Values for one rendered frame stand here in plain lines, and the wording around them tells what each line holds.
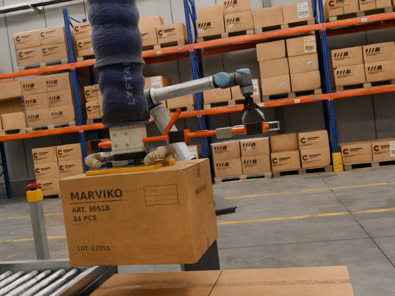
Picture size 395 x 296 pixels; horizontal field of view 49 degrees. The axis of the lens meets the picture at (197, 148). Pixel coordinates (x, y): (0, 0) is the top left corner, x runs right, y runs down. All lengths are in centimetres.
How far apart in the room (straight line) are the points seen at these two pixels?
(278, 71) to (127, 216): 753
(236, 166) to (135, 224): 734
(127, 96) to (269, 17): 751
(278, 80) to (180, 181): 748
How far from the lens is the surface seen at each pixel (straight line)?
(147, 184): 183
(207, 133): 190
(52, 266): 276
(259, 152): 908
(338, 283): 200
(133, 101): 196
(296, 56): 921
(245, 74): 292
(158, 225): 185
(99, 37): 202
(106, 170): 196
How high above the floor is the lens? 128
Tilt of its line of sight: 3 degrees down
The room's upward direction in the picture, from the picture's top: 7 degrees counter-clockwise
